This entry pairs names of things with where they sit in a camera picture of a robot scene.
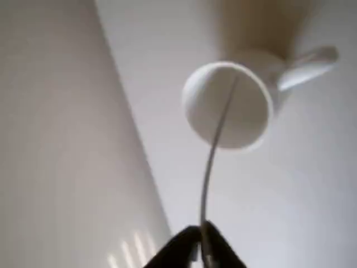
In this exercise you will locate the silver metal teaspoon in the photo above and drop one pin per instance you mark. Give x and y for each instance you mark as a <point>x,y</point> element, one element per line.
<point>207,167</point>

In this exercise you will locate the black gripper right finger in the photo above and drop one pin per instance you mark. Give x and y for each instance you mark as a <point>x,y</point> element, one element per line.
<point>223,251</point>

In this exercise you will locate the white ceramic mug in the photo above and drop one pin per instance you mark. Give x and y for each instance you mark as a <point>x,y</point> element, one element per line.
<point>245,125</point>

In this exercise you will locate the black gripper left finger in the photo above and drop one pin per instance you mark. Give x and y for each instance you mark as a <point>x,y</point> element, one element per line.
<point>178,248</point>

